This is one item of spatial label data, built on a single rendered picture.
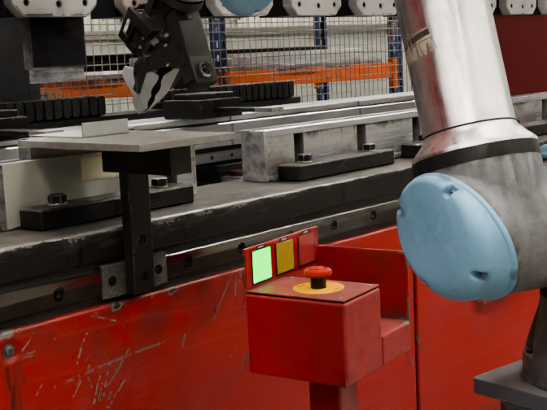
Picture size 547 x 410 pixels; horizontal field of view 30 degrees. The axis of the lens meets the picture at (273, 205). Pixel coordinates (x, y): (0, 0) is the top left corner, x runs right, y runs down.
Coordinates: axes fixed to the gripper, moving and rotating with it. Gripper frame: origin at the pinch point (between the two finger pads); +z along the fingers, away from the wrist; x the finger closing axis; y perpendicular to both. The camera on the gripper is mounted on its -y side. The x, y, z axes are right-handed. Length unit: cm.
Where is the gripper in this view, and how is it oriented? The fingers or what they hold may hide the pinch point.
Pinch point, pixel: (145, 109)
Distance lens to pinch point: 155.7
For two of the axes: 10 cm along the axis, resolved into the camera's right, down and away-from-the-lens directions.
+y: -6.0, -6.7, 4.3
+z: -3.8, 7.2, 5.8
